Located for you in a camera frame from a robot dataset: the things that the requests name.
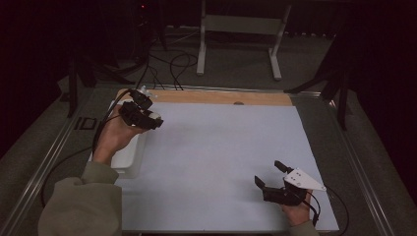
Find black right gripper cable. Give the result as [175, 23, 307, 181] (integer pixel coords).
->
[301, 186, 350, 236]

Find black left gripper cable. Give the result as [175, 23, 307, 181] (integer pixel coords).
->
[40, 88, 136, 209]

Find black metal stand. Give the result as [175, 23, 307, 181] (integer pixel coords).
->
[283, 32, 350, 132]

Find person's right hand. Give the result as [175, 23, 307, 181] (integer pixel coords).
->
[280, 196, 313, 228]

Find metal rail frame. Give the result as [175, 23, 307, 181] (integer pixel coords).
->
[0, 83, 398, 236]

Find black tripod stand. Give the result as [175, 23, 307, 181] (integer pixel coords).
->
[66, 53, 136, 119]

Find white metal stand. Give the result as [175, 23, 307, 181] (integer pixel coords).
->
[196, 0, 293, 82]

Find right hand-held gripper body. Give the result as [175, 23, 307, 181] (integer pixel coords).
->
[262, 167, 328, 207]

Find white plastic bin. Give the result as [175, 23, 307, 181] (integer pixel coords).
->
[88, 99, 149, 180]

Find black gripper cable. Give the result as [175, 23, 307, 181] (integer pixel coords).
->
[40, 88, 136, 209]
[301, 186, 350, 236]

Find white paper sheet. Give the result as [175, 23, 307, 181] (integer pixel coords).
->
[107, 100, 340, 233]

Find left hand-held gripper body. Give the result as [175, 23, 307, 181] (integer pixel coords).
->
[118, 86, 164, 131]

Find black floor cables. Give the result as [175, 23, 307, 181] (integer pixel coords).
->
[136, 48, 200, 91]

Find person's left hand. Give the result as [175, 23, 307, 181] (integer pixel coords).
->
[92, 104, 149, 165]

